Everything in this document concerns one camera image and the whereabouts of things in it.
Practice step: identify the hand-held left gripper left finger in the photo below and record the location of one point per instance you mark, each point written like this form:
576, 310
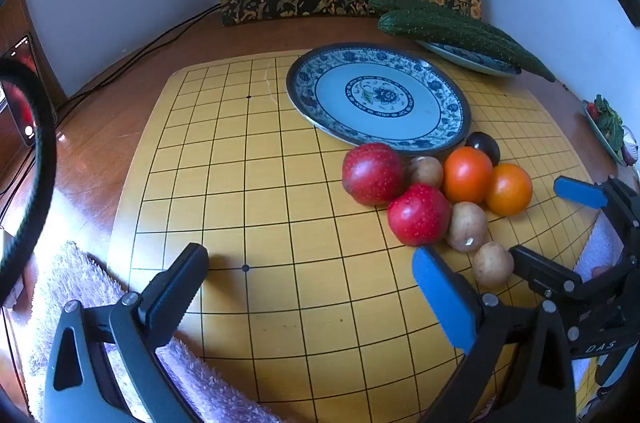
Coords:
170, 293

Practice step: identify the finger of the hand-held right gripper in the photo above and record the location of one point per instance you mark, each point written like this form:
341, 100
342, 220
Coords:
540, 270
580, 193

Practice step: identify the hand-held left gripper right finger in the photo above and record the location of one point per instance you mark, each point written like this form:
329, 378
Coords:
442, 298

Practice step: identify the brown potato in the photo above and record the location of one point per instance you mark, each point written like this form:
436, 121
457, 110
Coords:
467, 225
493, 264

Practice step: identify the orange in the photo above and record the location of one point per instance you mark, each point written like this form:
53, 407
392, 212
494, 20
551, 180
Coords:
508, 189
467, 174

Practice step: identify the red apple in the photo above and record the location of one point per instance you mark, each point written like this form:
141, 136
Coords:
419, 214
372, 173

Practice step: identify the dark purple plum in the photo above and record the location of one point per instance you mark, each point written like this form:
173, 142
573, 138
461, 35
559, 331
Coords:
485, 145

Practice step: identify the brown kiwi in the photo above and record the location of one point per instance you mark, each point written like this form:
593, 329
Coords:
426, 171

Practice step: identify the large blue floral plate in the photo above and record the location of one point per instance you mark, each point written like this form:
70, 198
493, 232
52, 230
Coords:
380, 95

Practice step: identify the decorative vegetable plate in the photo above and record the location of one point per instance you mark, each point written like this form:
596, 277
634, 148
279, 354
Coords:
607, 128

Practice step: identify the lavender fluffy towel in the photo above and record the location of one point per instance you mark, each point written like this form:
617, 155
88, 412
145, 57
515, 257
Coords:
75, 273

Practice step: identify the yellow grid game board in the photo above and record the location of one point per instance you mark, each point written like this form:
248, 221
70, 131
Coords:
280, 203

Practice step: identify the small blue white plate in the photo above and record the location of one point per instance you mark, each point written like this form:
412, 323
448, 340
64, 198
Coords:
465, 57

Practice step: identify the green cucumber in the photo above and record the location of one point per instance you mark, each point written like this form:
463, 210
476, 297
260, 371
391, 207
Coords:
400, 2
450, 30

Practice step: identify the smartphone with lit screen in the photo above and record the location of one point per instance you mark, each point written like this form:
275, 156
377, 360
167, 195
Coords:
20, 93

